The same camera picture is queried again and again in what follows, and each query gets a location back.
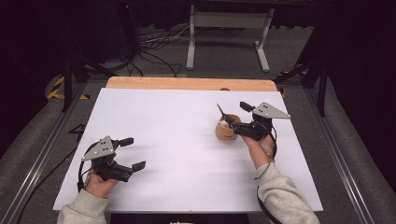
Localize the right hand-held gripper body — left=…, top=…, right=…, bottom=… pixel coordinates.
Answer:
left=233, top=102, right=291, bottom=142

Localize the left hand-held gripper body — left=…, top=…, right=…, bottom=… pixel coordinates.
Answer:
left=81, top=135, right=134, bottom=183

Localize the tan wooden cup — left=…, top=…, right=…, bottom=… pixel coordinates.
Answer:
left=215, top=113, right=243, bottom=142

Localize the black pencil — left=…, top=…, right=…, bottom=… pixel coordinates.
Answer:
left=216, top=103, right=229, bottom=119

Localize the person's left hand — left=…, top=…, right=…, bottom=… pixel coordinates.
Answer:
left=84, top=169, right=120, bottom=200

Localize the person's right hand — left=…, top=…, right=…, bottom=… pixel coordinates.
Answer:
left=242, top=133, right=276, bottom=170

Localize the white table board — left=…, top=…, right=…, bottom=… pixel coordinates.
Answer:
left=52, top=88, right=324, bottom=214

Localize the wooden table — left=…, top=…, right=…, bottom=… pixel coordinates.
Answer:
left=106, top=77, right=278, bottom=92

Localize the black tripod stand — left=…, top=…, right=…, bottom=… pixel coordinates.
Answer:
left=60, top=52, right=120, bottom=113
left=274, top=55, right=328, bottom=118

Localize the yellow black floor tape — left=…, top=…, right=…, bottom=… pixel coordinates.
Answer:
left=46, top=76, right=92, bottom=101

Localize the white metal stand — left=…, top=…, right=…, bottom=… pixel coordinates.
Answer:
left=185, top=4, right=276, bottom=73

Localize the black computer tower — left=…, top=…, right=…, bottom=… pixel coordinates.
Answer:
left=120, top=1, right=141, bottom=60

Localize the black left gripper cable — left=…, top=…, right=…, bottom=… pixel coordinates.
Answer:
left=17, top=141, right=94, bottom=224

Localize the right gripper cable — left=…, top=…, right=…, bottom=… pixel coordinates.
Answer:
left=253, top=124, right=283, bottom=224

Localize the aluminium rail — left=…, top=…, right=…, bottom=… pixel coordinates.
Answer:
left=0, top=82, right=88, bottom=224
left=303, top=88, right=379, bottom=224

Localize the bundle of floor cables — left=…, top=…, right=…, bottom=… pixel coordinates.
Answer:
left=129, top=24, right=191, bottom=78

